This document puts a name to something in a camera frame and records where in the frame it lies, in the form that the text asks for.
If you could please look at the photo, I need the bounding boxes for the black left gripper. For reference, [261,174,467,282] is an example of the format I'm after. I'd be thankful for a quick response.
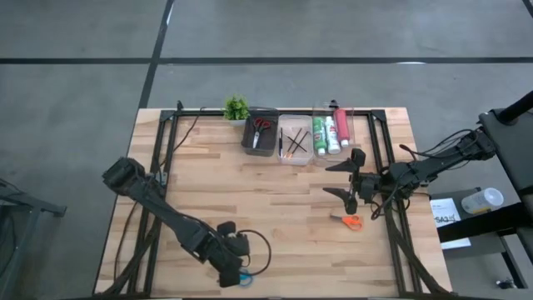
[207,220,245,289]

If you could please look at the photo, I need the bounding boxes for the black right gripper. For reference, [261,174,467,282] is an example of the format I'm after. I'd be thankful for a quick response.
[321,147,381,216]

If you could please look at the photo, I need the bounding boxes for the white paint bottle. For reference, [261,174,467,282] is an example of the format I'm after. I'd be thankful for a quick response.
[324,115,341,156]

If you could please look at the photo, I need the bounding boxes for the green paint bottle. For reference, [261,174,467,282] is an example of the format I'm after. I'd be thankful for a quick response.
[312,116,328,157]

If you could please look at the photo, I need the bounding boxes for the pink paint bottle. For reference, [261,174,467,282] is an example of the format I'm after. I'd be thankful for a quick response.
[333,107,351,148]

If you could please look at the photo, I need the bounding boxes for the tall clear plastic bin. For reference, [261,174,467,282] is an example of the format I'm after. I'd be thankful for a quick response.
[311,106,356,163]

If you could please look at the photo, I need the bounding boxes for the small clear plastic bin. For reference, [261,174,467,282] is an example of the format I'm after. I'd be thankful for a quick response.
[276,112,316,167]

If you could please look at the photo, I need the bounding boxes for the grey plastic bin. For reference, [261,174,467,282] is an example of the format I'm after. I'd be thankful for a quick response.
[242,107,280,158]

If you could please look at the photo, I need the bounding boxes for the white paper sheet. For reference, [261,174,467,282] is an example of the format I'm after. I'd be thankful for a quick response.
[429,197,472,251]

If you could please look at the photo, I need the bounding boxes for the green potted plant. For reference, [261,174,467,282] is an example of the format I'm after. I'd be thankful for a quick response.
[223,95,252,128]

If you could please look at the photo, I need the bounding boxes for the clear plastic jar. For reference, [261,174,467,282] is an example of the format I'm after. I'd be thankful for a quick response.
[461,187,505,215]

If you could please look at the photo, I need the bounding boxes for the black side table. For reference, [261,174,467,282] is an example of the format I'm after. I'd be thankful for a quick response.
[436,90,533,288]

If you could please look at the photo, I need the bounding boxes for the grey metal stand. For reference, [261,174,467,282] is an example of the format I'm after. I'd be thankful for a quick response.
[0,182,67,300]

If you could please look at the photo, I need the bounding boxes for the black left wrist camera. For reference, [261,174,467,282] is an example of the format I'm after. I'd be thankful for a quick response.
[227,232,252,258]

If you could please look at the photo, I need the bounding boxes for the blue-handled scissors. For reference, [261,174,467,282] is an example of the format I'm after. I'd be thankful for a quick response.
[237,268,255,288]

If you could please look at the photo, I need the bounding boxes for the orange-handled scissors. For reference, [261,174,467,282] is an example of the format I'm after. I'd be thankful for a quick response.
[329,213,364,233]

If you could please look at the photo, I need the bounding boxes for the thick black camera cable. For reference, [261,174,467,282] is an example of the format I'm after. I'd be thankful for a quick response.
[239,229,272,277]

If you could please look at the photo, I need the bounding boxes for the brown cable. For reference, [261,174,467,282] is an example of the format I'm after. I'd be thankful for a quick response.
[112,199,142,288]

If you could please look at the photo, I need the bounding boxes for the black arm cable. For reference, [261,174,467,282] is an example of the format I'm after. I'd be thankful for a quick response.
[172,106,206,156]

